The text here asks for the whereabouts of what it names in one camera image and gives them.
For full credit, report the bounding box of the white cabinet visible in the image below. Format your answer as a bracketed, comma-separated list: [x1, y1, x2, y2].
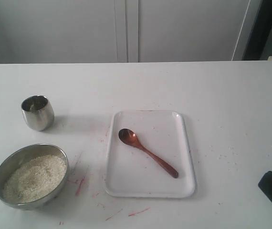
[0, 0, 261, 63]

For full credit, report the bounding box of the brown wooden spoon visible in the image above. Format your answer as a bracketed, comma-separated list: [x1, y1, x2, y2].
[118, 128, 179, 178]

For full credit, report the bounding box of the small steel cup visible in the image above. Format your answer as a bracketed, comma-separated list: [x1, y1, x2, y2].
[21, 95, 55, 131]

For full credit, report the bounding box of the steel bowl of rice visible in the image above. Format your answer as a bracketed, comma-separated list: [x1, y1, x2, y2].
[0, 144, 69, 210]

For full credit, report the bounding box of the white rectangular tray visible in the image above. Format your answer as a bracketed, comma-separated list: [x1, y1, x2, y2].
[104, 111, 196, 198]

